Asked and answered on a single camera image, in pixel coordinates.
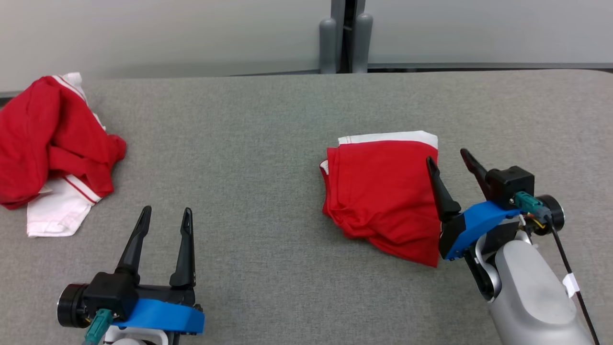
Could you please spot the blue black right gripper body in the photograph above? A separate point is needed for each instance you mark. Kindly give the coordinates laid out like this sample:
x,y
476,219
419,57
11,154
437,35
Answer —
x,y
474,220

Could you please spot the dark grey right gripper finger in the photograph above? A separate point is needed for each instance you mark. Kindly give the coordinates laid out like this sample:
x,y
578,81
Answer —
x,y
476,167
443,201

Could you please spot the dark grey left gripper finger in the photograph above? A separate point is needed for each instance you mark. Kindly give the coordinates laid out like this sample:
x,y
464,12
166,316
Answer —
x,y
186,258
134,249

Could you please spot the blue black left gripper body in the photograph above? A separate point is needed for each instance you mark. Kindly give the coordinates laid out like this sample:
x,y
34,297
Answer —
x,y
163,316

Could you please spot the red basketball shorts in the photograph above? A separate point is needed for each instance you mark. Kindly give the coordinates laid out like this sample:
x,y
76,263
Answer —
x,y
383,191

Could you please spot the red white t-shirt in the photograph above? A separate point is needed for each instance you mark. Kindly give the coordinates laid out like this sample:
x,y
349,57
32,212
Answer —
x,y
43,134

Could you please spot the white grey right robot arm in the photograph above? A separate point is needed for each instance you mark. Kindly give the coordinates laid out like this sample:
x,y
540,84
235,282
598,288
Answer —
x,y
527,287

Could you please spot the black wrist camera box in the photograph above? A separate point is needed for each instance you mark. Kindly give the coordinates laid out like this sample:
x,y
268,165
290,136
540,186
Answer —
x,y
510,184
110,294

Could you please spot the grey partition post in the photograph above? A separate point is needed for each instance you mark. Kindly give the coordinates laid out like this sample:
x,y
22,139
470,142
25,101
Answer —
x,y
328,43

